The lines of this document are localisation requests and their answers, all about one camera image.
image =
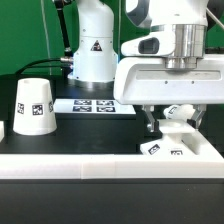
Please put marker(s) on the white block at left edge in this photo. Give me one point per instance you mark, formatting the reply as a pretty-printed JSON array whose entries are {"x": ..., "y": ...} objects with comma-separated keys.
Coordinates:
[{"x": 1, "y": 130}]

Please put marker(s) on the white L-shaped fence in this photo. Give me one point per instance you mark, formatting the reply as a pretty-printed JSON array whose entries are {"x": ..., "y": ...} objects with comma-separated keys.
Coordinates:
[{"x": 203, "y": 162}]

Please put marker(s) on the white lamp base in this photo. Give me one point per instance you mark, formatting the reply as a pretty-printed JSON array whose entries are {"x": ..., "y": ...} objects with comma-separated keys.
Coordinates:
[{"x": 171, "y": 143}]

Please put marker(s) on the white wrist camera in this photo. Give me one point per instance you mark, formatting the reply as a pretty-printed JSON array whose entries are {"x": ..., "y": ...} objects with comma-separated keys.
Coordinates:
[{"x": 156, "y": 44}]

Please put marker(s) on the white marker sheet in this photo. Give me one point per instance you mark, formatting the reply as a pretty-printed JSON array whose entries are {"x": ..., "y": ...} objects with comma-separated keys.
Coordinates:
[{"x": 92, "y": 106}]

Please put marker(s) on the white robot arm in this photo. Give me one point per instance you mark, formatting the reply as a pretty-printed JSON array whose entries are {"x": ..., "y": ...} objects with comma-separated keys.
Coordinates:
[{"x": 167, "y": 66}]

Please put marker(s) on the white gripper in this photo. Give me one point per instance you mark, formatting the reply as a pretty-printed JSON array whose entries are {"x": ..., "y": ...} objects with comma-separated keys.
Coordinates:
[{"x": 146, "y": 81}]

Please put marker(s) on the white lamp shade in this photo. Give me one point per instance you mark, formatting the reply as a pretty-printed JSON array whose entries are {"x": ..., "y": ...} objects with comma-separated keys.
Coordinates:
[{"x": 34, "y": 113}]

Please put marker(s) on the white lamp bulb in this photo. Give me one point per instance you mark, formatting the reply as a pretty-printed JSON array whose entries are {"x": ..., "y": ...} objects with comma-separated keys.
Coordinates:
[{"x": 183, "y": 112}]

